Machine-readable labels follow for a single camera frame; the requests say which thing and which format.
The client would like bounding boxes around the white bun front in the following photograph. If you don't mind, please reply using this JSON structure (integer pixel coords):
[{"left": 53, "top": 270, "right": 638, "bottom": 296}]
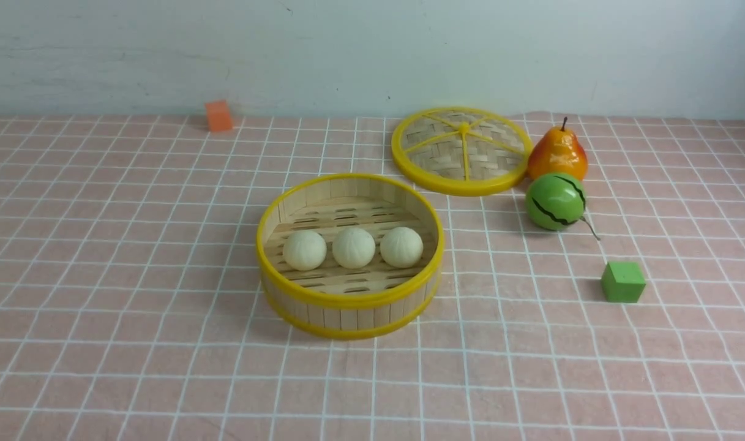
[{"left": 331, "top": 227, "right": 376, "bottom": 269}]

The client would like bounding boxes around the bamboo steamer tray yellow rim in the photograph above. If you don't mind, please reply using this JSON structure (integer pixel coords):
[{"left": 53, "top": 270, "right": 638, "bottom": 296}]
[{"left": 256, "top": 173, "right": 445, "bottom": 340}]

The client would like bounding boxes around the green toy watermelon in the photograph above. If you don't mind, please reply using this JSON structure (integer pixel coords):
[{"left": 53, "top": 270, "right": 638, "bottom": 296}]
[{"left": 525, "top": 172, "right": 600, "bottom": 241}]

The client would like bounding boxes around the woven steamer lid yellow rim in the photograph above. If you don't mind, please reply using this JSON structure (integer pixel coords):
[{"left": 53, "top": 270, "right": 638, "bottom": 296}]
[{"left": 390, "top": 106, "right": 533, "bottom": 197}]

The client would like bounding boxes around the white bun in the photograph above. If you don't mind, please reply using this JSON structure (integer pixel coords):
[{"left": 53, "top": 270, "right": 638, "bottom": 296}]
[
  {"left": 283, "top": 230, "right": 328, "bottom": 271},
  {"left": 380, "top": 227, "right": 424, "bottom": 268},
  {"left": 331, "top": 227, "right": 376, "bottom": 269}
]

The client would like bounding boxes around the orange yellow toy pear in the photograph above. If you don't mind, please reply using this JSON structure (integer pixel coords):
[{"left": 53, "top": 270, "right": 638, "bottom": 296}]
[{"left": 526, "top": 116, "right": 588, "bottom": 181}]

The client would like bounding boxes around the green cube block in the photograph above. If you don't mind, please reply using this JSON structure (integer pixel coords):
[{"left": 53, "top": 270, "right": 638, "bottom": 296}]
[{"left": 600, "top": 260, "right": 647, "bottom": 303}]

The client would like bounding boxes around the orange cube block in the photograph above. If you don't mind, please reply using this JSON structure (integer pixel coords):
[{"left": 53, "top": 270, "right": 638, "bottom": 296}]
[{"left": 204, "top": 100, "right": 233, "bottom": 133}]

